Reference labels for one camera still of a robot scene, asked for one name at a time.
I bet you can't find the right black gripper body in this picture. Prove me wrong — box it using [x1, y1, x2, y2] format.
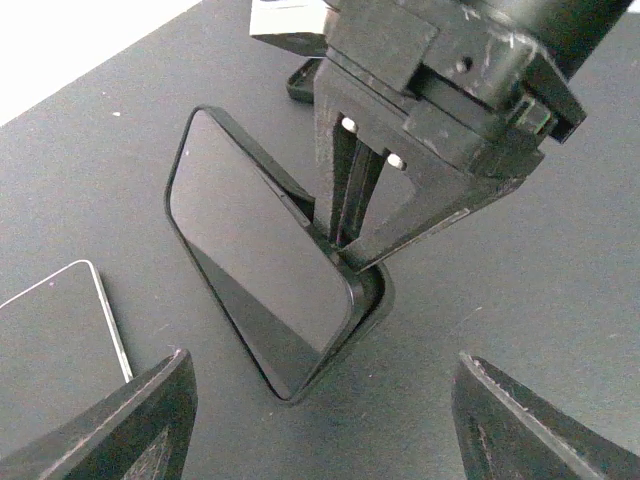
[315, 1, 587, 179]

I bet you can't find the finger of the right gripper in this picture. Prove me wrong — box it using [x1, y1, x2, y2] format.
[339, 156, 524, 272]
[314, 74, 384, 250]

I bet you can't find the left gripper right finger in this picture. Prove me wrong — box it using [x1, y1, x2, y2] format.
[451, 352, 639, 479]

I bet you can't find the black table mat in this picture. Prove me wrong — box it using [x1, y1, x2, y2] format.
[1, 1, 639, 479]

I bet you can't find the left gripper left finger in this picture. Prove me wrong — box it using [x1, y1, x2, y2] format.
[1, 349, 198, 479]

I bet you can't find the black smartphone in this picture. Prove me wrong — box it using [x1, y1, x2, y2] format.
[169, 110, 352, 354]

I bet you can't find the silver edged smartphone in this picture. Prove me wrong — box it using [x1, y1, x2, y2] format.
[1, 259, 133, 455]

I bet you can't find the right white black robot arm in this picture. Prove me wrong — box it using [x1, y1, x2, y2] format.
[314, 1, 628, 271]

